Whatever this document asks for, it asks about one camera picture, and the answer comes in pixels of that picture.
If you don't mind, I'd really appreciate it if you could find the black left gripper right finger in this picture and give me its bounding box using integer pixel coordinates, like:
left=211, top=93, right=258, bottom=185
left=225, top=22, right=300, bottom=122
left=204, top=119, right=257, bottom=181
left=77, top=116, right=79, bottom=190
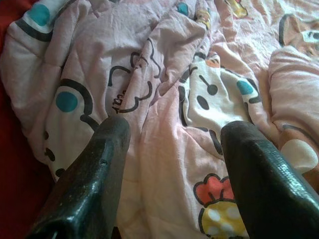
left=220, top=120, right=319, bottom=239

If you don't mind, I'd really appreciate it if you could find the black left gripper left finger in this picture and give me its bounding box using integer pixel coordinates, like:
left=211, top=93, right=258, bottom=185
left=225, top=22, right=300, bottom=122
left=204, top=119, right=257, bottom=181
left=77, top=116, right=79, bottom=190
left=24, top=116, right=132, bottom=239

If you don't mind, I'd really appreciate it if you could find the red cushion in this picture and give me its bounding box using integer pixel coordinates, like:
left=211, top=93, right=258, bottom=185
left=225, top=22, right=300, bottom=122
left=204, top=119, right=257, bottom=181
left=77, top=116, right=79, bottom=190
left=0, top=0, right=58, bottom=239

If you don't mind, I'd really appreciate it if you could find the pink cartoon quilt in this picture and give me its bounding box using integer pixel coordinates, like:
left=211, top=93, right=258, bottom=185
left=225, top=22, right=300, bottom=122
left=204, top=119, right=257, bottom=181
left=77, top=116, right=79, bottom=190
left=0, top=0, right=319, bottom=239

